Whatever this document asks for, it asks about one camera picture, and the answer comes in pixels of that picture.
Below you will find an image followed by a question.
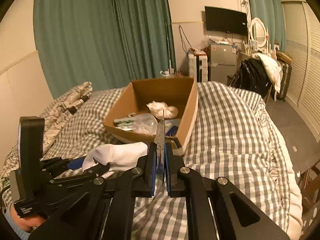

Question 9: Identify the silver foil packet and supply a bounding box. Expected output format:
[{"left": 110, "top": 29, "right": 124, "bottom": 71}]
[{"left": 155, "top": 111, "right": 165, "bottom": 187}]

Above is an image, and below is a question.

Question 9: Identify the cream lace cloth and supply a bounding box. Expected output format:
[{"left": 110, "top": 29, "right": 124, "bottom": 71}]
[{"left": 146, "top": 101, "right": 178, "bottom": 119}]

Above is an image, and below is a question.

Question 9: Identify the person's left hand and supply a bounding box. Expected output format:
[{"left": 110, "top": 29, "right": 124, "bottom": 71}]
[{"left": 10, "top": 204, "right": 46, "bottom": 233}]

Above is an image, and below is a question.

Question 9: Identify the floral patterned pillow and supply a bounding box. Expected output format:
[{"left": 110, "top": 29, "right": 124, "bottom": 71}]
[{"left": 0, "top": 81, "right": 93, "bottom": 178}]

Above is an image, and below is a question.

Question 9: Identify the green white box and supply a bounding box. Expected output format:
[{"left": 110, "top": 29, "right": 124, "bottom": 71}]
[{"left": 113, "top": 117, "right": 135, "bottom": 131}]

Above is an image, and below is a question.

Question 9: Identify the brown cardboard box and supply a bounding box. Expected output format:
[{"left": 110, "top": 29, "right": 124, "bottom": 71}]
[{"left": 103, "top": 77, "right": 198, "bottom": 155}]

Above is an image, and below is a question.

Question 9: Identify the clear round plastic container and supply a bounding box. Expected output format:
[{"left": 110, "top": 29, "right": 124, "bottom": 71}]
[{"left": 132, "top": 113, "right": 158, "bottom": 135}]

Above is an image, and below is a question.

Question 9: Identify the grey checked duvet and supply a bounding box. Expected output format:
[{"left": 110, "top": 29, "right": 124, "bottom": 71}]
[{"left": 43, "top": 82, "right": 303, "bottom": 239}]

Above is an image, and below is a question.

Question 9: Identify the clear water jug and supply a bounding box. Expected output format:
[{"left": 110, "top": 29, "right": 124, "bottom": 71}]
[{"left": 160, "top": 68, "right": 175, "bottom": 79}]

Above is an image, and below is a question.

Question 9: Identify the green curtain left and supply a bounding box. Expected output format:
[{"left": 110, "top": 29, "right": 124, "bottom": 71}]
[{"left": 33, "top": 0, "right": 176, "bottom": 98}]

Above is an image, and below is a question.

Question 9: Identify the green curtain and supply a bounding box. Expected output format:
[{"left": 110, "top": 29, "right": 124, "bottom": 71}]
[
  {"left": 33, "top": 0, "right": 176, "bottom": 98},
  {"left": 249, "top": 0, "right": 286, "bottom": 51}
]

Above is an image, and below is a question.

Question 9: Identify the black jacket on chair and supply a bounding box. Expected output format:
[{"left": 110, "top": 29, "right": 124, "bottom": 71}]
[{"left": 230, "top": 58, "right": 272, "bottom": 98}]

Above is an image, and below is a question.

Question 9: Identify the white suitcase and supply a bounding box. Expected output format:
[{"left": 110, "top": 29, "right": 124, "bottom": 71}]
[{"left": 188, "top": 50, "right": 208, "bottom": 82}]

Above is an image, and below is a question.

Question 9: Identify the white quilted garment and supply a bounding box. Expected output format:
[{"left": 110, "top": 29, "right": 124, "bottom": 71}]
[{"left": 251, "top": 53, "right": 283, "bottom": 94}]

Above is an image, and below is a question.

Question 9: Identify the silver mini fridge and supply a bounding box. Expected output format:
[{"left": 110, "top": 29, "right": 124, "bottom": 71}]
[{"left": 208, "top": 43, "right": 237, "bottom": 85}]

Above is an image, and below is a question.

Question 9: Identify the white oval mirror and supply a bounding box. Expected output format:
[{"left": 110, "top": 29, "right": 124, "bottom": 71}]
[{"left": 249, "top": 17, "right": 268, "bottom": 48}]

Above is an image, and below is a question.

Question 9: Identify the white louvred wardrobe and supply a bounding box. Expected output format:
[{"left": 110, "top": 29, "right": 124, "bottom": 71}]
[{"left": 281, "top": 0, "right": 319, "bottom": 141}]

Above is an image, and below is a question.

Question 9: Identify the green curtain right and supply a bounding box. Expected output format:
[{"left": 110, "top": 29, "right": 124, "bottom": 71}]
[{"left": 249, "top": 0, "right": 286, "bottom": 51}]

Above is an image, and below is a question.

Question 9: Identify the black wall television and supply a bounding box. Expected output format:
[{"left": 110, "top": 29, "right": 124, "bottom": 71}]
[{"left": 204, "top": 7, "right": 248, "bottom": 36}]

